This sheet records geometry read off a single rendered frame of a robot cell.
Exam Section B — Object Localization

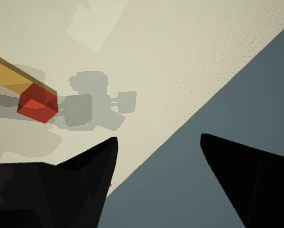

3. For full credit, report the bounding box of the yellow bar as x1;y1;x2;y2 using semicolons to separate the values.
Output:
0;57;58;124

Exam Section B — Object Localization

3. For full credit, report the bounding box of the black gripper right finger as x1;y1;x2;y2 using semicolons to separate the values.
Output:
200;133;284;228

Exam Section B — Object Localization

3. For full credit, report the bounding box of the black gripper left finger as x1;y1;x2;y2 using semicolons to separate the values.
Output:
0;137;118;228

